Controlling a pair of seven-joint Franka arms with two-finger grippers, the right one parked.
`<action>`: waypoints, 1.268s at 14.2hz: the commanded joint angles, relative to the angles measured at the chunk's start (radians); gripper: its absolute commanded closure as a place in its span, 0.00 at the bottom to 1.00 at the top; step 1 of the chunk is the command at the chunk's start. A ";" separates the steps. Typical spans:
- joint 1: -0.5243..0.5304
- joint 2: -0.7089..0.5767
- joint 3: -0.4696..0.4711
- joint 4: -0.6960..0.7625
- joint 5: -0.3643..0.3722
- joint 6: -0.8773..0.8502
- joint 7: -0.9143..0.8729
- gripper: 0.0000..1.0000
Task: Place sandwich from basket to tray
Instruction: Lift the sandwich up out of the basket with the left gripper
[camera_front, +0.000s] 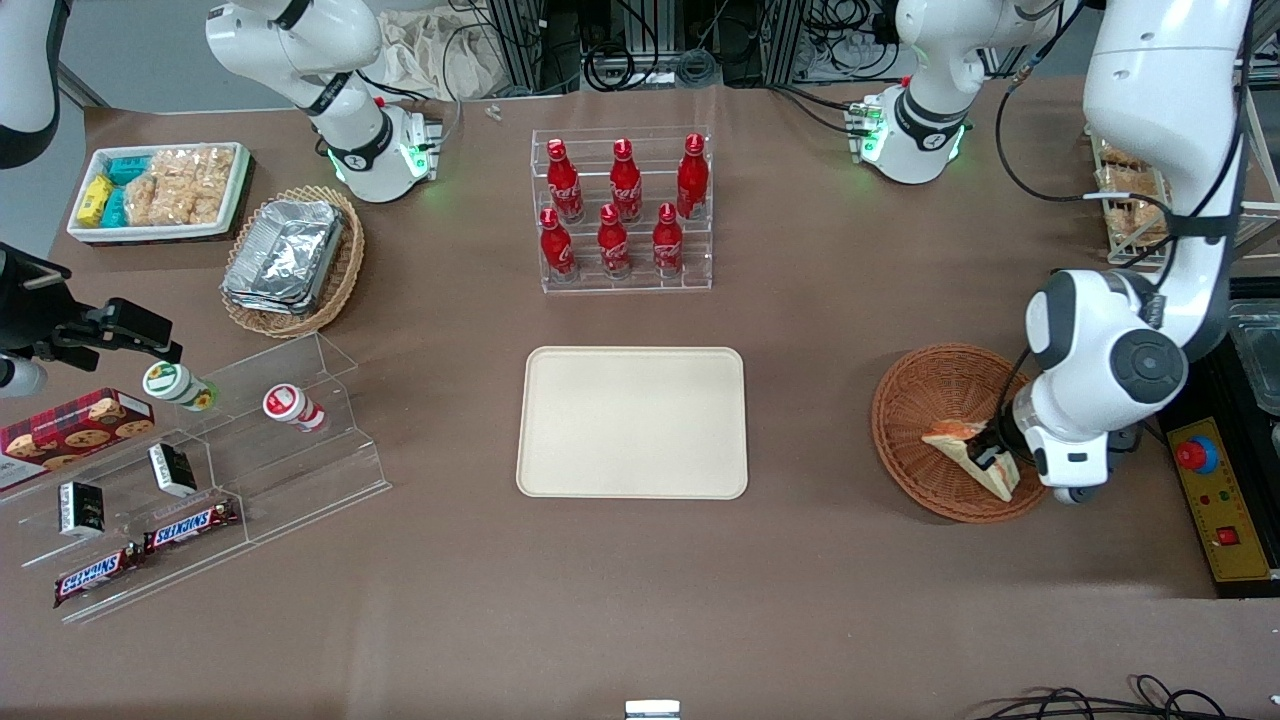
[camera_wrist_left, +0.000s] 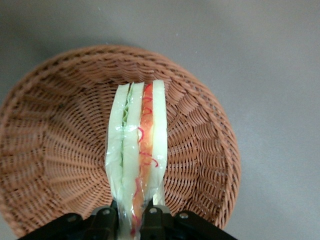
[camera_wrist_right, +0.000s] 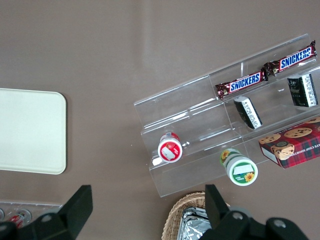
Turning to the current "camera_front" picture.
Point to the red tartan cookie box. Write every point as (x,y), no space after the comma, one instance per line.
(70,430)

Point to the aluminium profile post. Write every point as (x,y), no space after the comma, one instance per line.
(786,40)
(517,45)

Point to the yellow snack packet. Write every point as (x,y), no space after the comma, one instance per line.
(95,200)

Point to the red lid yogurt cup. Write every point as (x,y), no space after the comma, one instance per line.
(290,405)

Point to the red cola bottle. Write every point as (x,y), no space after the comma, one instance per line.
(557,248)
(564,185)
(626,185)
(613,245)
(667,243)
(692,180)

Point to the silver foil tray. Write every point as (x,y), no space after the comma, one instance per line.
(262,303)
(285,250)

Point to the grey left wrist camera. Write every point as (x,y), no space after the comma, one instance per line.
(1075,495)

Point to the clear acrylic bottle rack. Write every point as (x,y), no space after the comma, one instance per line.
(640,282)

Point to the light wicker basket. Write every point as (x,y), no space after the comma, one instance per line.
(340,275)

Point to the small silver white object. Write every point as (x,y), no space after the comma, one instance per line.
(652,710)

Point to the clear bag of snacks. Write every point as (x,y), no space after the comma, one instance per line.
(1130,210)
(1118,155)

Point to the white cloth bag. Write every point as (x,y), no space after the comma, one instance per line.
(430,55)

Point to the green lid yogurt cup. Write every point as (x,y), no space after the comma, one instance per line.
(175,384)

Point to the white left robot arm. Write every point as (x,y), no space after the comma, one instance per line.
(1100,340)

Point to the clear bag of rice crackers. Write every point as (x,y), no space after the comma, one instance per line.
(205,175)
(150,200)

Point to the clear plastic container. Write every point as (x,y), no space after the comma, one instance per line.
(1258,355)

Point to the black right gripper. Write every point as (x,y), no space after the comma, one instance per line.
(30,310)

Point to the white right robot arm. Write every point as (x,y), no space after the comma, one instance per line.
(345,130)

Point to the brown wicker basket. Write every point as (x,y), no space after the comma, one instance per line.
(910,460)

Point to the teal snack packet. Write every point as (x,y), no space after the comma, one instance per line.
(114,208)
(128,169)

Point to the Snickers chocolate bar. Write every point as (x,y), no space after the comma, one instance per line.
(95,577)
(190,526)

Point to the small black white box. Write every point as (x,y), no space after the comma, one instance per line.
(173,470)
(82,508)

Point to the clear acrylic step stand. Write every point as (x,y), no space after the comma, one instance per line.
(130,590)
(310,470)

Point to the white rectangular snack tray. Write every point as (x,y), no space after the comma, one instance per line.
(160,233)

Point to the yellow emergency stop box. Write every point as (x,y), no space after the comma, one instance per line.
(1230,530)

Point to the triangular sandwich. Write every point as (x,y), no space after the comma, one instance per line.
(948,437)

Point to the beige plastic tray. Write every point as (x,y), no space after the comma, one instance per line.
(632,422)

